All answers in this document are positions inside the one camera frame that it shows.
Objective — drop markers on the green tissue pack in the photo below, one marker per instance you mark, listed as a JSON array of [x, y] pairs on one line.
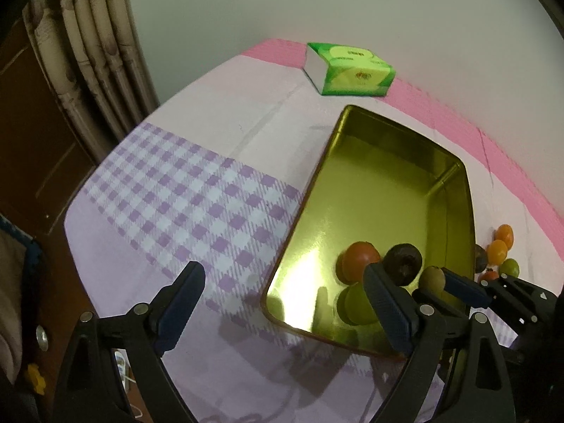
[[352, 70]]

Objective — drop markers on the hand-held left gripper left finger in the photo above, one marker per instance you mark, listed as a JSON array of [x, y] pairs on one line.
[[183, 299]]

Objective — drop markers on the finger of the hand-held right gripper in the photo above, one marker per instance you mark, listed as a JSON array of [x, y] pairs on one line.
[[462, 288], [423, 295]]

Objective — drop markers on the small orange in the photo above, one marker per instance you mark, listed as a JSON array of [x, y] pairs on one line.
[[504, 233], [498, 251]]

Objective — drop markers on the green tomato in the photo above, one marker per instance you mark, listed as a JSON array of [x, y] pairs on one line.
[[510, 268], [354, 304]]

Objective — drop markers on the red tomato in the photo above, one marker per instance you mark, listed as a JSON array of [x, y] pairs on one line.
[[357, 257], [489, 276]]

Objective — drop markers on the beige cloth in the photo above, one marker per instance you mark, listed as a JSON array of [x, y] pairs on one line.
[[11, 299]]

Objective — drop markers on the gold metal tin tray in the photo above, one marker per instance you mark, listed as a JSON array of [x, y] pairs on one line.
[[396, 176]]

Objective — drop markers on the beige patterned curtain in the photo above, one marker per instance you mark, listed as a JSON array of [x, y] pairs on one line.
[[101, 44]]

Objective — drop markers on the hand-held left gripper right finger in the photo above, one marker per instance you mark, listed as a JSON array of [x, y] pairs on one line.
[[387, 308]]

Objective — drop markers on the brown kiwi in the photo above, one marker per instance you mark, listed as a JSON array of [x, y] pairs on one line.
[[432, 278]]

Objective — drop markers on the blue foam mat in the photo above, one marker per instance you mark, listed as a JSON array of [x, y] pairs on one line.
[[33, 251]]

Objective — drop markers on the dark wrinkled passion fruit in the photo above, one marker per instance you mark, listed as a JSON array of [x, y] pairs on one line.
[[480, 257], [403, 260]]

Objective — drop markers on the yellow plastic toy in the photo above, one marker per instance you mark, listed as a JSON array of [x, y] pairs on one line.
[[35, 379]]

